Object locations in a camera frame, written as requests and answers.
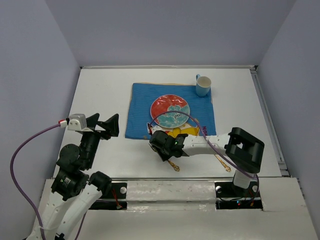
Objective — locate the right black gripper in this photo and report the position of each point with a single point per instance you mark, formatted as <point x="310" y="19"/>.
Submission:
<point x="163" y="156"/>

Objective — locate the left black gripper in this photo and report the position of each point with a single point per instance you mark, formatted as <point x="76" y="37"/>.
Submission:
<point x="112" y="124"/>

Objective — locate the gold fork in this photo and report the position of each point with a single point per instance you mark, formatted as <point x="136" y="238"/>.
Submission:
<point x="174" y="166"/>

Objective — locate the red and blue ceramic plate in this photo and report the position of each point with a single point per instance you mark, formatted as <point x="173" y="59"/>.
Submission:
<point x="170" y="111"/>

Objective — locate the gold spoon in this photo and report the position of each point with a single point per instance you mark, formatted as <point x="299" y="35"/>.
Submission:
<point x="226" y="167"/>

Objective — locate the blue paper cup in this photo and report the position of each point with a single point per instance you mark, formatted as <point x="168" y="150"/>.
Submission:
<point x="203" y="85"/>

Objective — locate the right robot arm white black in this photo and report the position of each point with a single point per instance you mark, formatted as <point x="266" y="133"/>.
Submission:
<point x="239" y="148"/>

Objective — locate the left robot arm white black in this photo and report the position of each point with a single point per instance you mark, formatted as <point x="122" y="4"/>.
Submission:
<point x="73" y="191"/>

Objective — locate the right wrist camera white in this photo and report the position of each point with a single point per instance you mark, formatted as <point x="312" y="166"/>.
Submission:
<point x="152" y="129"/>

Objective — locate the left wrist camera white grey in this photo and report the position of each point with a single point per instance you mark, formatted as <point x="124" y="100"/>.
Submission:
<point x="77" y="122"/>

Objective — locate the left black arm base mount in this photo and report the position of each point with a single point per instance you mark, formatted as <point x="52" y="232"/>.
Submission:
<point x="114" y="199"/>

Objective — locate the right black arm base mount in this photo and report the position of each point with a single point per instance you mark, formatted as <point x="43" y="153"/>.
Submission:
<point x="231" y="197"/>

